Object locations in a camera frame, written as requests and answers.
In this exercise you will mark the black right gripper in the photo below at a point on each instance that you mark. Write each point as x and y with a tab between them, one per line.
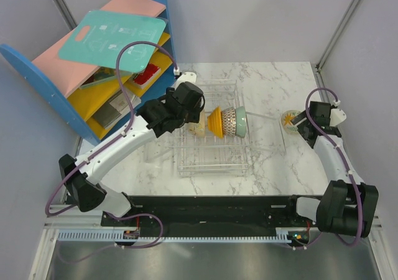
301	129

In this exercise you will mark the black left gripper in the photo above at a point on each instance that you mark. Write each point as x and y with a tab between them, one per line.
194	116

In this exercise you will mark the white floral bowl orange flowers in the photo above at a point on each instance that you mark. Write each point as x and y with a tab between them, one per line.
285	120

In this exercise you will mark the cream bowl with bird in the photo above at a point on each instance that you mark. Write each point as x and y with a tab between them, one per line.
198	129

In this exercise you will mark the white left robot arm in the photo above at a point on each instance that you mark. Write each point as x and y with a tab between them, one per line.
83	174

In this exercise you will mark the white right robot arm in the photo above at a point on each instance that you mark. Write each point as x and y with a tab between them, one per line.
348	205

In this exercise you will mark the orange yellow bowl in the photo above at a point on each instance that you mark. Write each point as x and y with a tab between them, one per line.
215	123

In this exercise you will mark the purple scale pattern bowl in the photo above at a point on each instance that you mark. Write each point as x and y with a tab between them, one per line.
228	119

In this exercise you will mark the red white box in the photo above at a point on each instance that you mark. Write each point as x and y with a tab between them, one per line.
143	79

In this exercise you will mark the mint green bowl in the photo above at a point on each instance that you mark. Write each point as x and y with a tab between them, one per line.
241	122

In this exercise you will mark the grey setup guide booklet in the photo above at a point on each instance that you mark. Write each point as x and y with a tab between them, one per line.
114	109

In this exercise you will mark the blue pink yellow shelf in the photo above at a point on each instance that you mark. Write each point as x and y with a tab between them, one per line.
58	81

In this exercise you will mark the green book under board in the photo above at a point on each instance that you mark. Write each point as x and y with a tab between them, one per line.
102	75

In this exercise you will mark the teal cutting board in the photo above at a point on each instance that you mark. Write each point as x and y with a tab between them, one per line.
101	35

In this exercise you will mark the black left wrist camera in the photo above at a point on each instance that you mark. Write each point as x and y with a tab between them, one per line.
189	95

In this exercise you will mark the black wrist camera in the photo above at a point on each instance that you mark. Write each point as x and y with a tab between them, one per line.
189	95
320	110

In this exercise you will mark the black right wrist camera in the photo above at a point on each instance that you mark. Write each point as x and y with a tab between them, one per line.
320	110

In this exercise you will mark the white wire dish rack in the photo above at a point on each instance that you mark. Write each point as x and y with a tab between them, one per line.
191	154

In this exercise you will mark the white slotted cable duct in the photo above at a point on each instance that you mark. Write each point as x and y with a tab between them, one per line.
120	235

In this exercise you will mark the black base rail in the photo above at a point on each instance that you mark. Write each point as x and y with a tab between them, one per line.
211	216

